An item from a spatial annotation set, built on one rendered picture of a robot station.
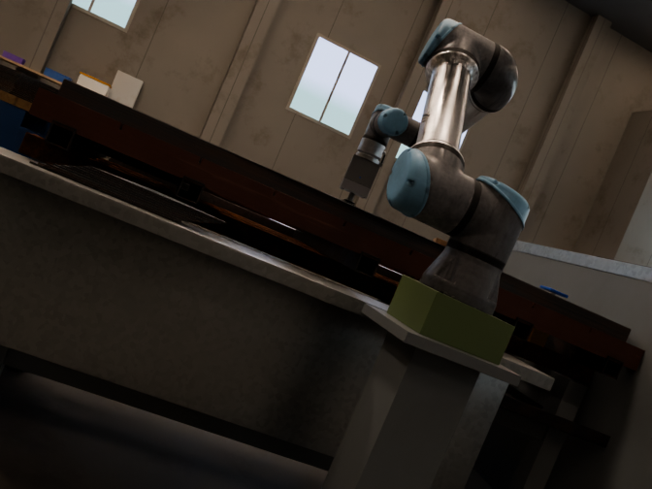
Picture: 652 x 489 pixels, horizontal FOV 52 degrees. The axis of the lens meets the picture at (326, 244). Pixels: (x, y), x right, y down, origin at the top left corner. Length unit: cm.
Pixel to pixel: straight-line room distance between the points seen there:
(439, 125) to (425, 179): 16
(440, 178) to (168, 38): 964
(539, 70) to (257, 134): 504
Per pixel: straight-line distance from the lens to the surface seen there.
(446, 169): 125
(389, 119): 186
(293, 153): 1082
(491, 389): 175
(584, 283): 230
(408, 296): 131
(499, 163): 1209
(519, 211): 129
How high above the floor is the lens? 78
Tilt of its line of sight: 1 degrees down
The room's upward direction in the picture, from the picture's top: 23 degrees clockwise
